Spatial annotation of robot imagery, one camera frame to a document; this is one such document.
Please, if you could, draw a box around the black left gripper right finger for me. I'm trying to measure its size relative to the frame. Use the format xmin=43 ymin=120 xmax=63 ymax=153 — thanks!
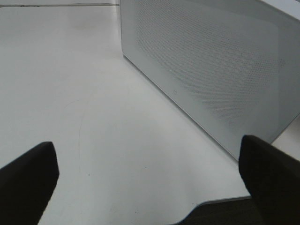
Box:
xmin=239 ymin=135 xmax=300 ymax=225

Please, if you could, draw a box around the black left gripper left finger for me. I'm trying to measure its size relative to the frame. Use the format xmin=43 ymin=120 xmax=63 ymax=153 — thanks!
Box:
xmin=0 ymin=142 xmax=60 ymax=225

